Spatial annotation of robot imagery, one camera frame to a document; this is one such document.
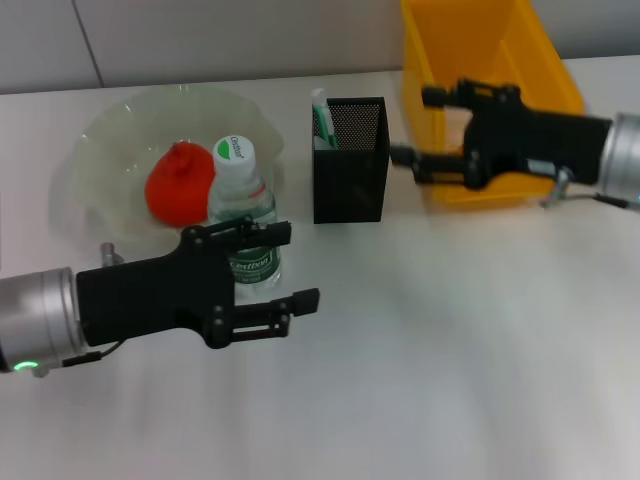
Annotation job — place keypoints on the red orange fruit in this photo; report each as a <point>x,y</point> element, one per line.
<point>180,185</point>

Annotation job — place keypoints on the left wrist silver plug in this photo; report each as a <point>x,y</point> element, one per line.
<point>109,254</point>

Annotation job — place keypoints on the green glass fruit plate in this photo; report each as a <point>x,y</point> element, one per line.
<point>125,125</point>

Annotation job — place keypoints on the yellow plastic bin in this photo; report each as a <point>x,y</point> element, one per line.
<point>450,40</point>

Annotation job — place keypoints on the green utility knife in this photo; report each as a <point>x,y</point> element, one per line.
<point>324,117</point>

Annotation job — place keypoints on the clear green-label water bottle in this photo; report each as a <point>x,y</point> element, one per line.
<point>235,160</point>

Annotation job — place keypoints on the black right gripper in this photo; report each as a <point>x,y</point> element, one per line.
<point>540,140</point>

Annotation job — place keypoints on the black mesh pen holder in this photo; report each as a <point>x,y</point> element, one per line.
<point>350,190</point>

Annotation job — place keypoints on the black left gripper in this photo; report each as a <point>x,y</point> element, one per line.
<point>155,295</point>

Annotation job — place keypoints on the wrist silver plug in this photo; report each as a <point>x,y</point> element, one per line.
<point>109,254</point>
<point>560,185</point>

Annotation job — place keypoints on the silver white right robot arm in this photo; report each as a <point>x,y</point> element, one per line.
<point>622,155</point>

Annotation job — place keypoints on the right wrist silver plug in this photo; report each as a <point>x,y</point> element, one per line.
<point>560,185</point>

